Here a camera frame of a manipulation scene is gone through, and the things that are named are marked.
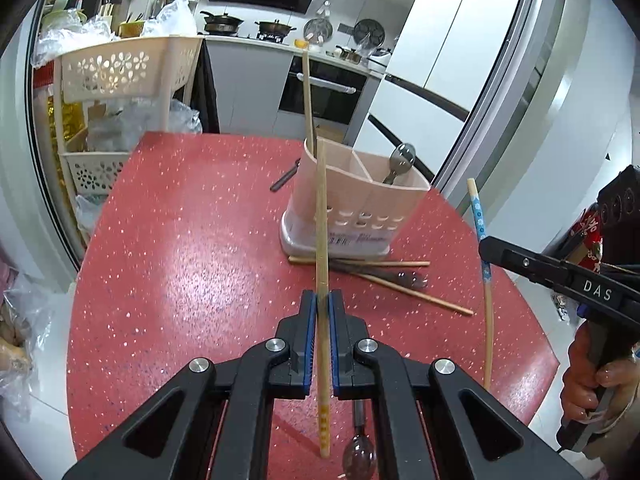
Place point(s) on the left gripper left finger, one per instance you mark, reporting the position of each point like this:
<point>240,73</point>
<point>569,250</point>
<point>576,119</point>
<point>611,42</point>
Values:
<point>292,378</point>

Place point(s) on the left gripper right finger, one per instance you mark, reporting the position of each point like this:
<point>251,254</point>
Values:
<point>350,379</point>

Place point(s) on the dark handled spoon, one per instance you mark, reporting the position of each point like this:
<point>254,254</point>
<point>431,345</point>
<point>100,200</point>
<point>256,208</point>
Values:
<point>359,457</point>

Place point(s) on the plain bamboo chopstick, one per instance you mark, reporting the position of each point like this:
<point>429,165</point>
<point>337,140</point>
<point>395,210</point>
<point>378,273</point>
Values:
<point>322,291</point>

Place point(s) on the blue patterned chopstick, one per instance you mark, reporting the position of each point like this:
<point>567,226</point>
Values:
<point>480,229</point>

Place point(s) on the steel spoon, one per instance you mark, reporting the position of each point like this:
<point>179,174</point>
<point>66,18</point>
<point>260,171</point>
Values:
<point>401,161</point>

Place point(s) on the right hand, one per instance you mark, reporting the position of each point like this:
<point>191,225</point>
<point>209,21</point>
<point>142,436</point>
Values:
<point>581,379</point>

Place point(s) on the pink utensil holder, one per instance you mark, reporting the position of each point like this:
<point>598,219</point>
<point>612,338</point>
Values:
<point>364,214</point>

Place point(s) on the dark chopstick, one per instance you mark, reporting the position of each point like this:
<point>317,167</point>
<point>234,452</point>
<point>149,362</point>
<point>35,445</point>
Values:
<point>283,180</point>

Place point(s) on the white refrigerator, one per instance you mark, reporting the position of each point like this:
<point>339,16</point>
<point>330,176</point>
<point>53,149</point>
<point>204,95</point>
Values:
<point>440,65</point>

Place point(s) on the built-in black oven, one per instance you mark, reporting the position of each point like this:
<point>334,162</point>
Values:
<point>335,91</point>

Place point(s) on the black apron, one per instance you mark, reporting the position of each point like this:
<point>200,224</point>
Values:
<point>204,95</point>

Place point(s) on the beige plastic storage rack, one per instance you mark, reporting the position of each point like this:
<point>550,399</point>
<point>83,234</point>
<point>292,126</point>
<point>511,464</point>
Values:
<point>94,85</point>

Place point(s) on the brass pot on stove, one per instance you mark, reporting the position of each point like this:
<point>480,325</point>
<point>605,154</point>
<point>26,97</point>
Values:
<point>273,31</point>

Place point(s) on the black wok on stove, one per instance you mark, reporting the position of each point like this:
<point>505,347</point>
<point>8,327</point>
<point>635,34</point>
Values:
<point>221,24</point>

